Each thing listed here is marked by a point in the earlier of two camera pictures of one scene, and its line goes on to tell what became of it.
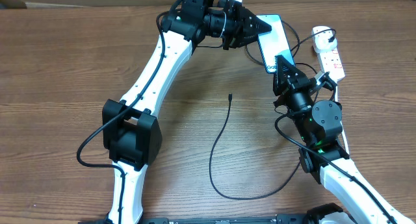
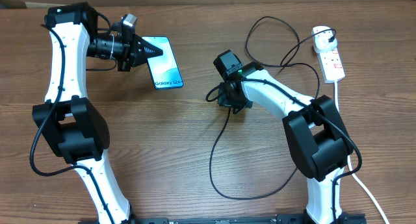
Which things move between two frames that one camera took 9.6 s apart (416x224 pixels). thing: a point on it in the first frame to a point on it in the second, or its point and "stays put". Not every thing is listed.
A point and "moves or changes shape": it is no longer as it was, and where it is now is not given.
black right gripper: [296, 80] to [225, 100]
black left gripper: [242, 27] to [136, 48]
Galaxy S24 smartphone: [275, 42] moves or changes shape
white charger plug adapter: [321, 41] stays put
